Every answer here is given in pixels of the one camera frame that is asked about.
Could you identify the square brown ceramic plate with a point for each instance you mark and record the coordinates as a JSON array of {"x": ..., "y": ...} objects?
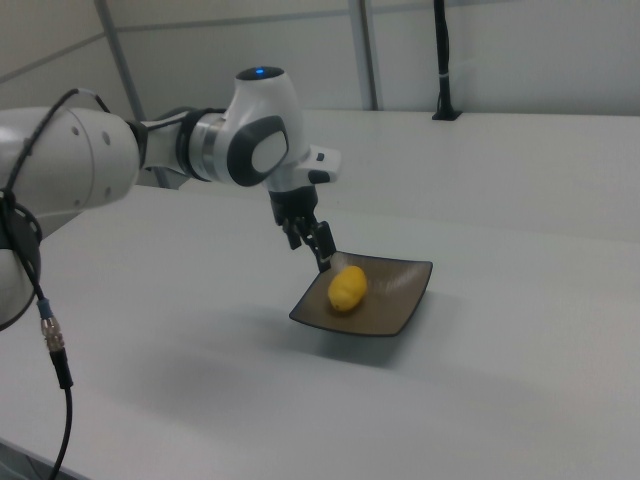
[{"x": 395, "y": 300}]

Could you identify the black pole with base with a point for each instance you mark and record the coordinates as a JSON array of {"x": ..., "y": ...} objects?
[{"x": 443, "y": 50}]

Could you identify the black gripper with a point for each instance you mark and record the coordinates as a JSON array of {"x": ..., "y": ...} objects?
[{"x": 295, "y": 202}]

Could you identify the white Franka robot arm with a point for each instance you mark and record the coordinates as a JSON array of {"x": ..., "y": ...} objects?
[{"x": 265, "y": 100}]

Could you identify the yellow lemon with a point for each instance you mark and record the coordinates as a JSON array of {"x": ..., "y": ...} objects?
[{"x": 347, "y": 290}]

